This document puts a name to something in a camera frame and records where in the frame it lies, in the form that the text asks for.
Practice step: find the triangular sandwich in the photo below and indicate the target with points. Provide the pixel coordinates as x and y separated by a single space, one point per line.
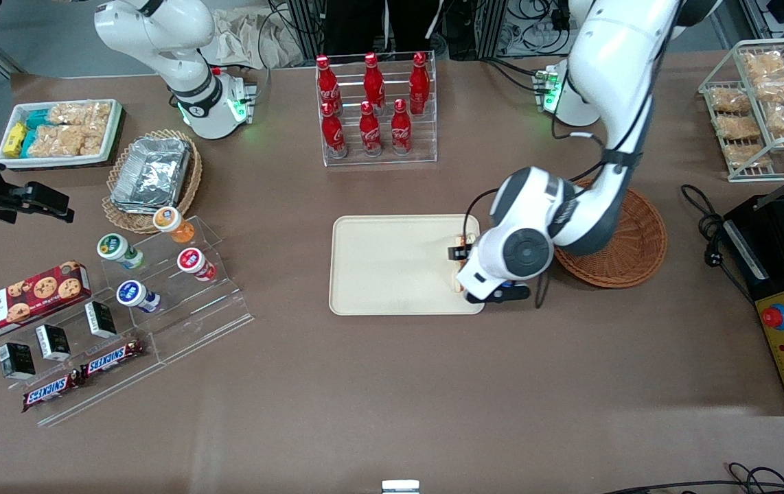
459 281

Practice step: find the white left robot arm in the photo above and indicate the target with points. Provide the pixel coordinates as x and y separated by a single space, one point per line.
612 68

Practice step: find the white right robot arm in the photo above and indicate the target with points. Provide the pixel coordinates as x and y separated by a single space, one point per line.
158 34

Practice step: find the beige plastic tray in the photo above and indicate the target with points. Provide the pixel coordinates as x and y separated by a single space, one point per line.
392 264

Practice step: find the white rectangular snack tray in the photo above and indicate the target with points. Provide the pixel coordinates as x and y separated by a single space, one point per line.
114 130

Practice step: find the light oval wicker basket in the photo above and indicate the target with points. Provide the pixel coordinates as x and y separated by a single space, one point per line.
193 178

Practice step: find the brown wicker basket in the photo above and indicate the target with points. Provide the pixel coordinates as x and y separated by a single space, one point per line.
632 254

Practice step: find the clear rice cracker bag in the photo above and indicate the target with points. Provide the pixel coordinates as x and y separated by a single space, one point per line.
66 140
79 113

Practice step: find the teal snack packet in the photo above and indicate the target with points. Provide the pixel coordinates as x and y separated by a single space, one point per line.
38 119
29 143

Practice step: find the yellow snack packet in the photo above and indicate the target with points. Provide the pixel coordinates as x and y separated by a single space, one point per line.
14 139

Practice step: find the green lid yogurt cup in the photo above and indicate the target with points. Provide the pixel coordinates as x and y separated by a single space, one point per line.
117 248

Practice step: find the red Walkers cookie box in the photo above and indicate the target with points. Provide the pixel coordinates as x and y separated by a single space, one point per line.
21 302

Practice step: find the stacked aluminium foil containers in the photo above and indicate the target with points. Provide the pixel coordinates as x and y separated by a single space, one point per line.
152 175

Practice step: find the clear acrylic bottle rack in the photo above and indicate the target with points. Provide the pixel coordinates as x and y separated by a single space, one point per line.
382 159

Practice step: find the orange lid yogurt cup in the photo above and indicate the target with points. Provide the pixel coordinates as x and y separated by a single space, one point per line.
172 223

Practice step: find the blue lid yogurt cup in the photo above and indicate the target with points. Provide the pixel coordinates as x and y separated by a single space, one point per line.
134 295

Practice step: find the small black carton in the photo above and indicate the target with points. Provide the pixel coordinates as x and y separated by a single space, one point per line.
53 342
17 360
100 319

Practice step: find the red cola bottle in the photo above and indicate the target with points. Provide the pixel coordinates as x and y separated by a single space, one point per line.
400 130
333 134
373 82
369 134
419 86
327 82

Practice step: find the red lid yogurt cup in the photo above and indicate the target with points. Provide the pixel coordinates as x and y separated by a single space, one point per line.
194 263

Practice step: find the Snickers chocolate bar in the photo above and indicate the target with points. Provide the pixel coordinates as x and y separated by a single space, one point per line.
110 359
49 391

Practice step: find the clear acrylic stepped cup stand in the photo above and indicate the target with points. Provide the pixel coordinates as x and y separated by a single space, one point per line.
200 315

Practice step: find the clear acrylic stepped snack stand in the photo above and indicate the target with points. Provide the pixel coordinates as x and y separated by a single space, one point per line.
110 391

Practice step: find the beige cloth bag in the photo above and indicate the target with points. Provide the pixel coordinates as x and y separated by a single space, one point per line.
241 38

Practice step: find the black appliance frame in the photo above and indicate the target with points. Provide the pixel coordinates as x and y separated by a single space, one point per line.
783 264

